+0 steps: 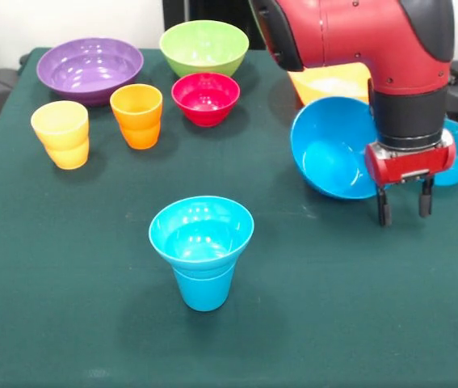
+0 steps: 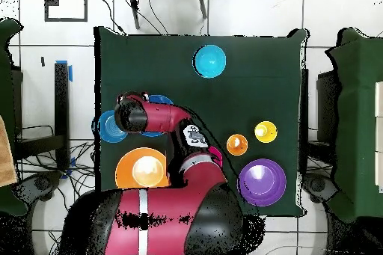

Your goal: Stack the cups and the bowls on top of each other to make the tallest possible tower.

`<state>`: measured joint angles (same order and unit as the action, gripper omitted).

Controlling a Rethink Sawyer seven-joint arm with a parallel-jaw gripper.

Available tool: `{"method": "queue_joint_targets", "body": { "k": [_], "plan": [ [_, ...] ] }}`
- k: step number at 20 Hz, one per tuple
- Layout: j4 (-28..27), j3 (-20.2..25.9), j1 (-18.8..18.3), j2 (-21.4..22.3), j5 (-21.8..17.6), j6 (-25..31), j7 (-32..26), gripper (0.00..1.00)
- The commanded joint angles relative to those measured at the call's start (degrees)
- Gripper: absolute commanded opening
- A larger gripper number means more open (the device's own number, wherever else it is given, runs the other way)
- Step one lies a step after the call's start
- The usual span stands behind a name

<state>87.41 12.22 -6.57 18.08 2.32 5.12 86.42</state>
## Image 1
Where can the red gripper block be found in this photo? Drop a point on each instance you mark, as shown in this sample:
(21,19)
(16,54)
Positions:
(410,165)

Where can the large blue bowl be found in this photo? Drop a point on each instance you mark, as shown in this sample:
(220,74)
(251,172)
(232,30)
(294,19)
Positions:
(325,161)

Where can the small ribbed teal bowl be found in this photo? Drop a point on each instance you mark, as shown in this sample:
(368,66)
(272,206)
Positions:
(202,238)

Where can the blue cup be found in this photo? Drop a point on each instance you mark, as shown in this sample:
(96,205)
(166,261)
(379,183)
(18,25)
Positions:
(206,293)

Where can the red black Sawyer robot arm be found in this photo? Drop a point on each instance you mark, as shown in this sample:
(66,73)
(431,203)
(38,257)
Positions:
(366,40)

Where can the large yellow bowl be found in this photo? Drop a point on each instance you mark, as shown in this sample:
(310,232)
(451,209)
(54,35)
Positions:
(333,83)

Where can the pink red bowl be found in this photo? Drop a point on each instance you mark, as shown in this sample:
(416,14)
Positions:
(206,101)

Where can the green bowl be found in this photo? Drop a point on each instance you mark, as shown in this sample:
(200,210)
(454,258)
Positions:
(204,52)

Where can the orange cup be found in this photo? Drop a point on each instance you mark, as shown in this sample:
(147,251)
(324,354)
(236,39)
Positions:
(135,125)

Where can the dark green tablecloth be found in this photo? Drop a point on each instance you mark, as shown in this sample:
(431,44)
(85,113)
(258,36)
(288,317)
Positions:
(91,303)

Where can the purple bowl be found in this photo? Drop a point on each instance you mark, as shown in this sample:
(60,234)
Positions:
(91,81)

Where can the yellow cup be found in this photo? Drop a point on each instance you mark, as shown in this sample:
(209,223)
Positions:
(65,141)

